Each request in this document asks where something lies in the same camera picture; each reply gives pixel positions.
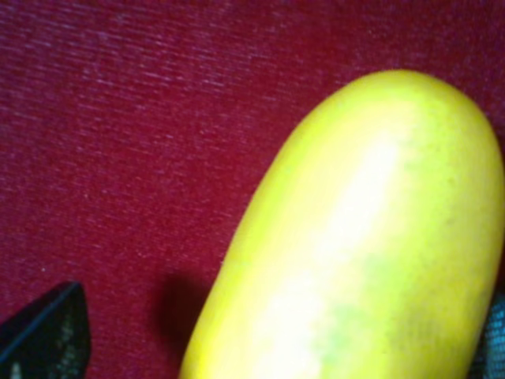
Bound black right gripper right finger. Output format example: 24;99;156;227
471;295;504;379

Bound yellow toy mango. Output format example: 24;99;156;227
179;69;504;378

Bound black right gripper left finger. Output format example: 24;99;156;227
1;281;92;378

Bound red velvet tablecloth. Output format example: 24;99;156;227
1;1;504;378

